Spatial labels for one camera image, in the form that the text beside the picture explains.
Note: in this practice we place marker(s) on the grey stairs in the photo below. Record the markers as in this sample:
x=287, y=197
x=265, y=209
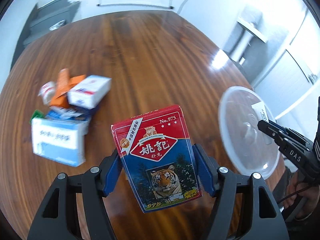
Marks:
x=47, y=22

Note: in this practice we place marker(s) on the white box red blue print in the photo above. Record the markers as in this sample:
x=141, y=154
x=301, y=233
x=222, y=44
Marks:
x=90, y=90

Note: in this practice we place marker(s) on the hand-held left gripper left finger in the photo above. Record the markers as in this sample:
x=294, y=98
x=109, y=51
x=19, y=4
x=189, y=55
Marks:
x=113, y=171

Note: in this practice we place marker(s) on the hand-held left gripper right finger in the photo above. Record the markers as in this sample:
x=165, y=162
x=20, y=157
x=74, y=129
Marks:
x=203, y=173

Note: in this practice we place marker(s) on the large white blue medicine box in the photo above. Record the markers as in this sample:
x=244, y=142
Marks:
x=57, y=140

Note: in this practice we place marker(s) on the green packet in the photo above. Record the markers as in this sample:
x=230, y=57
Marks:
x=37, y=115

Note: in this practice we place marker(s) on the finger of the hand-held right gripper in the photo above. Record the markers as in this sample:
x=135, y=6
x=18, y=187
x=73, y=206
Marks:
x=295, y=136
x=266, y=128

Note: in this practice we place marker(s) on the blue foil packet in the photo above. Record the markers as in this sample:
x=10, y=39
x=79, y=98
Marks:
x=75, y=116
x=56, y=113

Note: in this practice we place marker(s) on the person's right hand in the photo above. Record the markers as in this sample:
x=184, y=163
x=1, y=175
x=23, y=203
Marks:
x=313, y=197

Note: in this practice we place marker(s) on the white red packet zip bag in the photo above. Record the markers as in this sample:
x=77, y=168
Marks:
x=47, y=92

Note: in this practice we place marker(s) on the red blue playing card box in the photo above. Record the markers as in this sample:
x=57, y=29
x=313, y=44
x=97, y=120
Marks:
x=155, y=155

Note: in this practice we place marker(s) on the wooden desk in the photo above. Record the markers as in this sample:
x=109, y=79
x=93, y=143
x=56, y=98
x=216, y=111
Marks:
x=155, y=62

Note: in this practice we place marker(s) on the small orange block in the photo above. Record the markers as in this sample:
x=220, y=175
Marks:
x=77, y=80
x=58, y=101

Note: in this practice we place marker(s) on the orange strip packet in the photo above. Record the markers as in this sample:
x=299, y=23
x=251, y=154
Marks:
x=62, y=82

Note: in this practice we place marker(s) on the clear plastic bag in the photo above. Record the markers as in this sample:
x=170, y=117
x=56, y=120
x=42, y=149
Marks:
x=57, y=25

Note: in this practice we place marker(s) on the white door panel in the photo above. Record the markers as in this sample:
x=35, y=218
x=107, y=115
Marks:
x=282, y=80

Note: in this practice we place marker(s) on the clear plastic bowl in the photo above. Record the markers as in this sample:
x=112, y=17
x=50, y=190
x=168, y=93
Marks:
x=240, y=135

